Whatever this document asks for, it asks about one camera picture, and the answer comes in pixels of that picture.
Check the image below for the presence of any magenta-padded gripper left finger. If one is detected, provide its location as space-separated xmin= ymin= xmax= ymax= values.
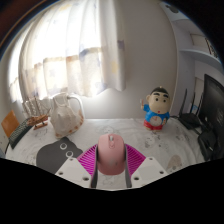
xmin=54 ymin=144 xmax=100 ymax=190

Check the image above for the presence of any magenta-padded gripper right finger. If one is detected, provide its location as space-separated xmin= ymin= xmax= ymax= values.
xmin=124 ymin=144 xmax=170 ymax=190

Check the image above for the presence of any pink computer mouse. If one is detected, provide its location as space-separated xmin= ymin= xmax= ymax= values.
xmin=96 ymin=133 xmax=127 ymax=176

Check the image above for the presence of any dark grey cat-shaped mouse pad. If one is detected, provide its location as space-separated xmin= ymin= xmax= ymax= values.
xmin=35 ymin=136 xmax=84 ymax=175

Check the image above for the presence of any white printed tablecloth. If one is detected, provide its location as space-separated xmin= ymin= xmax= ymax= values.
xmin=4 ymin=117 xmax=206 ymax=191

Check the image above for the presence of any large white conch shell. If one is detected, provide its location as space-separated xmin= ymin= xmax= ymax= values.
xmin=49 ymin=92 xmax=85 ymax=139

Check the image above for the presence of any cartoon boy figurine clock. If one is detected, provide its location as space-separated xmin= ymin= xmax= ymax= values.
xmin=139 ymin=86 xmax=172 ymax=132

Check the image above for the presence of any black router with antennas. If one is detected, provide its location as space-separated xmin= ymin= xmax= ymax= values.
xmin=178 ymin=88 xmax=205 ymax=131

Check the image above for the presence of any wooden model sailing ship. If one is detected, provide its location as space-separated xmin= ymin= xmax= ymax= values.
xmin=21 ymin=96 xmax=51 ymax=131

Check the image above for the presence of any black keyboard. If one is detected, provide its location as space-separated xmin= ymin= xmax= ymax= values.
xmin=7 ymin=117 xmax=34 ymax=150

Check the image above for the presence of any orange wooden chair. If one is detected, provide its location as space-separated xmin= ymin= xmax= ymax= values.
xmin=0 ymin=109 xmax=20 ymax=138

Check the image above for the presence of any black computer monitor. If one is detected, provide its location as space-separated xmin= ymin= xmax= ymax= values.
xmin=199 ymin=73 xmax=224 ymax=161

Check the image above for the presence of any white star-print curtain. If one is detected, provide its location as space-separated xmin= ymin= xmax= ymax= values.
xmin=9 ymin=0 xmax=127 ymax=105

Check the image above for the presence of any white shelf unit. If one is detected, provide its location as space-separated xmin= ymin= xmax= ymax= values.
xmin=159 ymin=0 xmax=224 ymax=76

